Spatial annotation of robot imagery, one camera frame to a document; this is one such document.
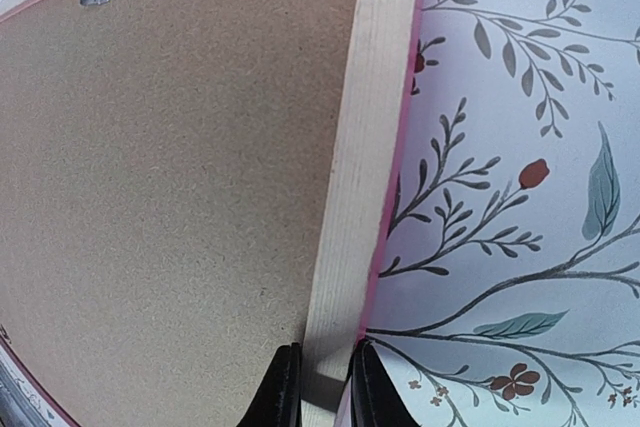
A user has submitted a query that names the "pink wooden picture frame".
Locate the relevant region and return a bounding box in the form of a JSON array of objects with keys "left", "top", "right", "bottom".
[{"left": 1, "top": 0, "right": 417, "bottom": 426}]

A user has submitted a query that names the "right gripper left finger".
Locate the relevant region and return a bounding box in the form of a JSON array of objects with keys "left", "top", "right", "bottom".
[{"left": 239, "top": 343, "right": 301, "bottom": 427}]

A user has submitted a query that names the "brown cardboard backing board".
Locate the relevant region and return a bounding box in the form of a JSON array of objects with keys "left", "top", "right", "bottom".
[{"left": 1, "top": 0, "right": 355, "bottom": 426}]

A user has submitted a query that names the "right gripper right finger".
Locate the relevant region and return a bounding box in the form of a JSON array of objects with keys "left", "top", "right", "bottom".
[{"left": 350, "top": 340, "right": 415, "bottom": 427}]

